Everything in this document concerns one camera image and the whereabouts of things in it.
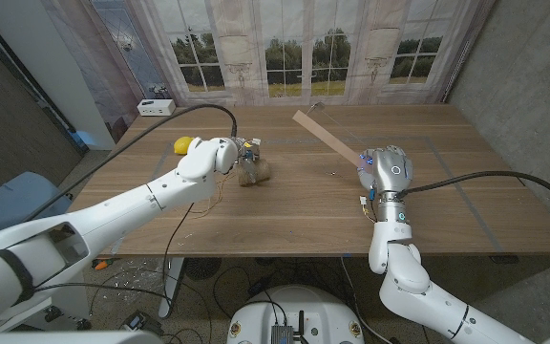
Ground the wooden stick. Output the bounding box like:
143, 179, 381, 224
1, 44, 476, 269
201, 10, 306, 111
292, 101, 367, 168

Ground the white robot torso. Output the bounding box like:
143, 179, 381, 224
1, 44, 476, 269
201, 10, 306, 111
226, 285, 366, 344

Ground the printed window backdrop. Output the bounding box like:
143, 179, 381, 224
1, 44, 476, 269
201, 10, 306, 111
40, 0, 496, 107

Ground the white power strip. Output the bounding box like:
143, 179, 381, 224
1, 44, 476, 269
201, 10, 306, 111
136, 98, 177, 117

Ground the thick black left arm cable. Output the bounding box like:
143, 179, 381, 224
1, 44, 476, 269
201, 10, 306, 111
16, 103, 238, 226

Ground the yellow toy lemon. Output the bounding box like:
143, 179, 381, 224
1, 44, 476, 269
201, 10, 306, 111
173, 136, 195, 156

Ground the blue chair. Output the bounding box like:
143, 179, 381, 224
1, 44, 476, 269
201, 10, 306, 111
0, 171, 74, 245

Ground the thin black cable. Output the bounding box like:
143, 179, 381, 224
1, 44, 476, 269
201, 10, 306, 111
161, 203, 195, 307

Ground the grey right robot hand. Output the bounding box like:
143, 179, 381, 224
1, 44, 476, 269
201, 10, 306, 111
356, 145, 413, 195

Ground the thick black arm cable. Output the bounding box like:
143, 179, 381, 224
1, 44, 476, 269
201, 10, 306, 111
16, 103, 238, 226
396, 170, 550, 221

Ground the jute twine spool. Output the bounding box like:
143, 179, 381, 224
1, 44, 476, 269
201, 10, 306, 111
236, 159, 272, 187

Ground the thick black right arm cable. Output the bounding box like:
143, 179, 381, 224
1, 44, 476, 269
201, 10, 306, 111
396, 170, 550, 221

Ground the white table leg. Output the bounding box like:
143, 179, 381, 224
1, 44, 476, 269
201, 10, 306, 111
158, 257, 185, 320

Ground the black box device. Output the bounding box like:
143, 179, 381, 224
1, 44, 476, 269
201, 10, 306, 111
121, 310, 162, 336

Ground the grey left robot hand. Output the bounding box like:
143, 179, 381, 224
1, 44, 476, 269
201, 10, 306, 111
233, 137, 263, 167

